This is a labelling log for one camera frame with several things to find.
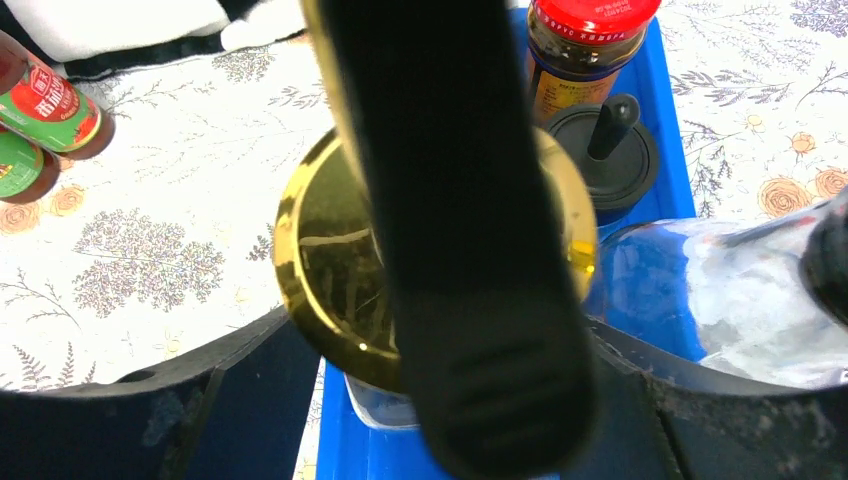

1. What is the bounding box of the red lid chili sauce jar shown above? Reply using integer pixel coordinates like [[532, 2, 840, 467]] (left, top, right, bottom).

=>
[[526, 0, 661, 124]]

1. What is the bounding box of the glass oil bottle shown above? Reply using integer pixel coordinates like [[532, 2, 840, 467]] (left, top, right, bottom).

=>
[[582, 188, 848, 391], [272, 0, 604, 480]]

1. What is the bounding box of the yellow cap sauce bottle front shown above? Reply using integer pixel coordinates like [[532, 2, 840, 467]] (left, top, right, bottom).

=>
[[0, 127, 60, 204]]

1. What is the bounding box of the black lid shaker jar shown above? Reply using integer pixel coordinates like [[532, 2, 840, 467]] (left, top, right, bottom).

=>
[[545, 93, 660, 227]]

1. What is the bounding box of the blue plastic divided bin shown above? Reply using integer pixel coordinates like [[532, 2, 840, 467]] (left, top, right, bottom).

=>
[[316, 20, 694, 480]]

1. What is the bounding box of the floral tablecloth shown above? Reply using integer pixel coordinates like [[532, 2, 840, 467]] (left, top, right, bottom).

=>
[[1, 1, 847, 479]]

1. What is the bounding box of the black white checkered blanket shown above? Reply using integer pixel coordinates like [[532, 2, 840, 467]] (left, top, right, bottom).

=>
[[1, 0, 305, 80]]

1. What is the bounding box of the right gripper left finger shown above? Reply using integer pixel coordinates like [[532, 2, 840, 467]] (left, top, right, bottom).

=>
[[1, 310, 319, 479]]

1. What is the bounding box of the yellow cap sauce bottle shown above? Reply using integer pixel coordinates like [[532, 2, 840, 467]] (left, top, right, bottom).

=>
[[0, 127, 60, 204], [1, 33, 115, 160]]

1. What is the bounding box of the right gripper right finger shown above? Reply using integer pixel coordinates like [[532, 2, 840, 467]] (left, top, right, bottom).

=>
[[563, 318, 847, 479]]

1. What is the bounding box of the glass oil bottle front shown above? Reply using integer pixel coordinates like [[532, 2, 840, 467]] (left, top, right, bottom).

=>
[[272, 0, 604, 480]]

